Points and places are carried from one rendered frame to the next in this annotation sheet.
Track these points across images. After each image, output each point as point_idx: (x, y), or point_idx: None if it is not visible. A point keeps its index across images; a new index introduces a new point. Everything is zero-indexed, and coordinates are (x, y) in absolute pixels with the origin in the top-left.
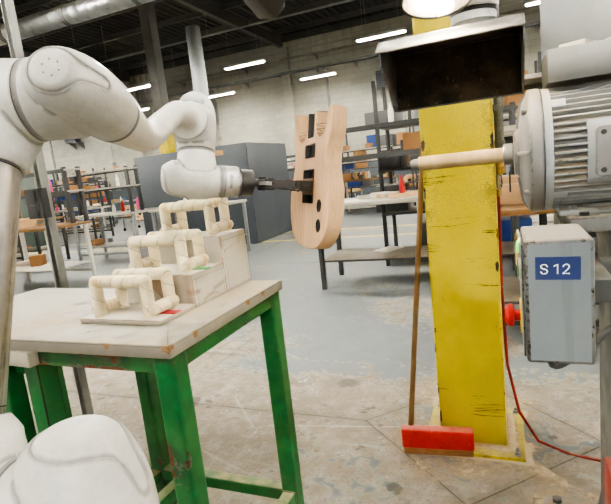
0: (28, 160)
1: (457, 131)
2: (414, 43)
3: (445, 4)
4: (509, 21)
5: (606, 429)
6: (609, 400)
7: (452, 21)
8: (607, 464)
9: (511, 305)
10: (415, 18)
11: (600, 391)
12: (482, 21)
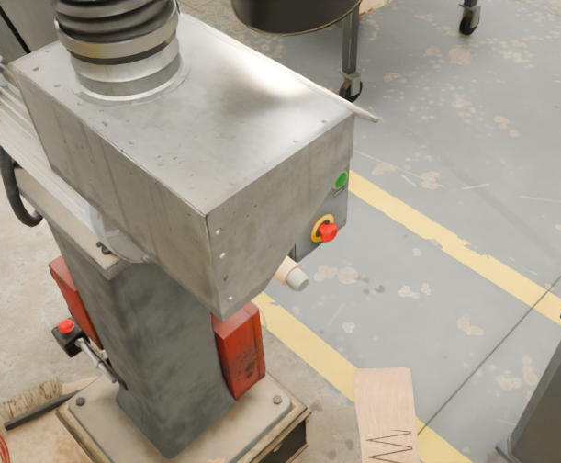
0: None
1: None
2: (308, 81)
3: (243, 0)
4: (180, 13)
5: (180, 362)
6: (187, 330)
7: (171, 50)
8: (230, 332)
9: (330, 223)
10: (302, 34)
11: (150, 369)
12: (194, 23)
